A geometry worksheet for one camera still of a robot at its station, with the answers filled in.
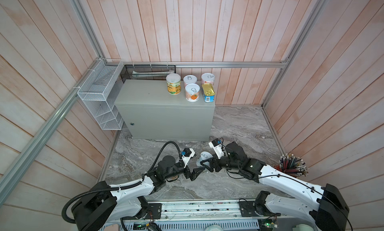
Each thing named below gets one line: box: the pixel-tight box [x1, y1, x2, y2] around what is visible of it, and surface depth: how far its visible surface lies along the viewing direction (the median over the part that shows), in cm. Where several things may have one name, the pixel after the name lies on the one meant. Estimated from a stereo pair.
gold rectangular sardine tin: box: [201, 82, 216, 103], surface depth 75 cm
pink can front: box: [201, 73, 215, 86], surface depth 80 cm
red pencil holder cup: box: [273, 153, 310, 178], surface depth 76 cm
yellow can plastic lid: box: [166, 73, 182, 95], surface depth 76 cm
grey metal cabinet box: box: [114, 79, 216, 141], surface depth 81 cm
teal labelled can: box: [196, 151, 214, 168], surface depth 76 cm
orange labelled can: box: [185, 83, 201, 103], surface depth 74 cm
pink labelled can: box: [183, 74, 198, 89], surface depth 80 cm
